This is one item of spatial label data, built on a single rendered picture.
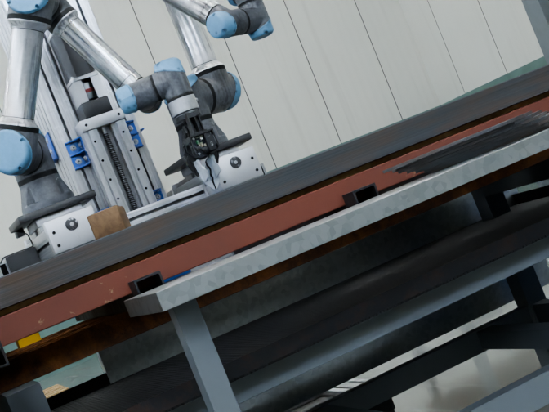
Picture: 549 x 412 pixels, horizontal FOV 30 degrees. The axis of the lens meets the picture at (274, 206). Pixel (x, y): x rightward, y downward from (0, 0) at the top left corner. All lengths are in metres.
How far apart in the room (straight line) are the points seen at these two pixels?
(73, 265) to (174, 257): 0.18
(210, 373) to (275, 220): 0.39
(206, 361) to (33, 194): 1.35
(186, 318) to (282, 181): 0.41
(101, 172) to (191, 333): 1.47
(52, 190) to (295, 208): 1.11
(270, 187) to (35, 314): 0.48
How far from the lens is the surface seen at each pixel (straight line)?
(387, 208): 1.64
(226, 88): 3.15
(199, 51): 3.18
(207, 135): 2.70
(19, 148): 2.76
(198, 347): 1.64
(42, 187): 2.89
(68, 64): 3.10
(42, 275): 1.81
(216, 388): 1.64
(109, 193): 3.05
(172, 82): 2.73
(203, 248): 1.86
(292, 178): 1.93
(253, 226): 1.89
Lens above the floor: 0.79
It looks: level
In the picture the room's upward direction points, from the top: 22 degrees counter-clockwise
